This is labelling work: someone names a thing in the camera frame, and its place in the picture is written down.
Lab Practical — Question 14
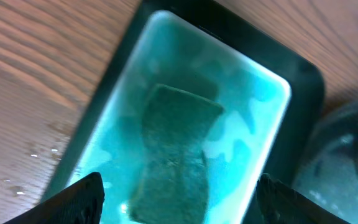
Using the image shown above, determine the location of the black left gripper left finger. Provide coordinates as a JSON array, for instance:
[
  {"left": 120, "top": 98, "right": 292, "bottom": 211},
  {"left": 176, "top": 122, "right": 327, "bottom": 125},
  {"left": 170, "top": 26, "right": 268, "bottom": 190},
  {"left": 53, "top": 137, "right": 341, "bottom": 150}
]
[{"left": 4, "top": 172, "right": 105, "bottom": 224}]

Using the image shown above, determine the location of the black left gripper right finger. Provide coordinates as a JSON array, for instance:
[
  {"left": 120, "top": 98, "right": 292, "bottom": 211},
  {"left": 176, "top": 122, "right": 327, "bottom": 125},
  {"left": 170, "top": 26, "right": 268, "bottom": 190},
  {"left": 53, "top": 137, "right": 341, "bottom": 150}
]
[{"left": 255, "top": 173, "right": 349, "bottom": 224}]

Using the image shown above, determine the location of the green scouring sponge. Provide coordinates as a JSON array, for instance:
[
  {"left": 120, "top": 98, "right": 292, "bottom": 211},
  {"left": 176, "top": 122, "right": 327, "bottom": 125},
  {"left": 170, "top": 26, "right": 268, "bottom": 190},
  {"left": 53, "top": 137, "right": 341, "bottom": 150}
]
[{"left": 128, "top": 84, "right": 224, "bottom": 224}]

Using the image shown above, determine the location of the round black tray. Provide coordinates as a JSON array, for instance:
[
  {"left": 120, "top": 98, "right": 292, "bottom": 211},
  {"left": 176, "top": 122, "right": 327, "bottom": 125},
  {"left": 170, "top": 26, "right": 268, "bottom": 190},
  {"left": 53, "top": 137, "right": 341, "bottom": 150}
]
[{"left": 292, "top": 100, "right": 358, "bottom": 223}]

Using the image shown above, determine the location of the black rectangular water tray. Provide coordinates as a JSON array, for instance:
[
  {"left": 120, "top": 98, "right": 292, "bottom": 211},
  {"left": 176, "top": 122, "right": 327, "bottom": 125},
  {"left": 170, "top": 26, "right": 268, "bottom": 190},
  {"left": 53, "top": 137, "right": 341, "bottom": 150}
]
[{"left": 43, "top": 1, "right": 324, "bottom": 223}]

